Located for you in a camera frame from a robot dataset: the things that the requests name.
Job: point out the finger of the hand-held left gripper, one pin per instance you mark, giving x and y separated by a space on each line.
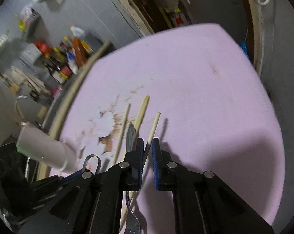
71 176

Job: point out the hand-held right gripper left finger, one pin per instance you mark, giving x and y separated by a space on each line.
137 165

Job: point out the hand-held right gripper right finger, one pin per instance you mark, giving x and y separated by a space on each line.
155 165

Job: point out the metal fork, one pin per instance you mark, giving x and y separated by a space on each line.
131 136

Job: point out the white plastic utensil holder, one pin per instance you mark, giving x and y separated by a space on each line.
45 151

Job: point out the pink table cloth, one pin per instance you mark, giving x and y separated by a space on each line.
198 114

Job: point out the brown loofah scrubber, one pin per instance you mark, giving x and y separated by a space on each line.
43 113

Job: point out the steel faucet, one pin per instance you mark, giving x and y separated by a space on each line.
20 109

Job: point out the dark bottle white label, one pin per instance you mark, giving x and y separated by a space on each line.
55 75

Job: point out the dark sauce bottle yellow label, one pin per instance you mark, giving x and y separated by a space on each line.
64 66

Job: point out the blue white packet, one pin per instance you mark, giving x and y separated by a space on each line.
72 63

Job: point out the orange seasoning packet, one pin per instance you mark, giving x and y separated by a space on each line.
79 51

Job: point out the red plastic bag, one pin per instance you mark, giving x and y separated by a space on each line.
41 46

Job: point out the small blue object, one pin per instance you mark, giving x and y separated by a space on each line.
244 49

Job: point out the red yellow floor item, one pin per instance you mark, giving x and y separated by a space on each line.
179 18

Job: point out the green yellow snack packet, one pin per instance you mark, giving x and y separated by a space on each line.
21 24

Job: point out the white square wall basket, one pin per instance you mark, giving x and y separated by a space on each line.
29 53

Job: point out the wooden door frame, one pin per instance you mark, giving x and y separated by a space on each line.
127 12

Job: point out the grey wall shelf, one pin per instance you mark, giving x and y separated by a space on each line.
31 17

